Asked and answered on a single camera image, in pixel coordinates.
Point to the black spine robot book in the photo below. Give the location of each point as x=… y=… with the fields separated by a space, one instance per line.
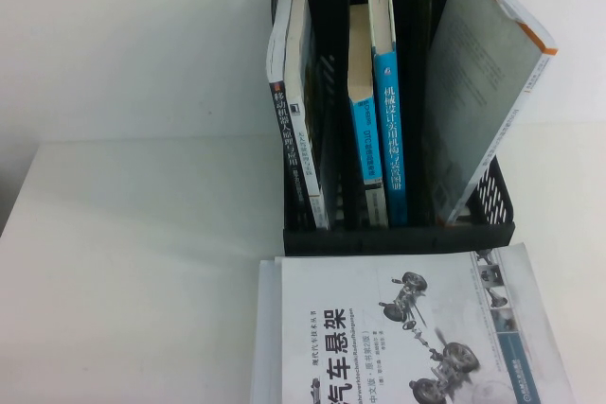
x=284 y=139

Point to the white car suspension book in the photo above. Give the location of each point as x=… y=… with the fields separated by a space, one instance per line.
x=379 y=290

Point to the black plastic book stand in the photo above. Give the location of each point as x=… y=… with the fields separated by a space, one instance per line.
x=402 y=241

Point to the blue spine tan-paged book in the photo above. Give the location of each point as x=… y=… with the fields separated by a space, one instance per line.
x=362 y=139

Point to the plain white book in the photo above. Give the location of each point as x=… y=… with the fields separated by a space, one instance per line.
x=265 y=328

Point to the grey cover orange-edged book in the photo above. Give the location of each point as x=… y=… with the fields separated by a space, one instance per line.
x=473 y=92

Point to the white spine thin book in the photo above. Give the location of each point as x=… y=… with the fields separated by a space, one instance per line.
x=308 y=167

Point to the yellow mechanical design book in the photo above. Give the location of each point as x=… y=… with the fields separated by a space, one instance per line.
x=390 y=139

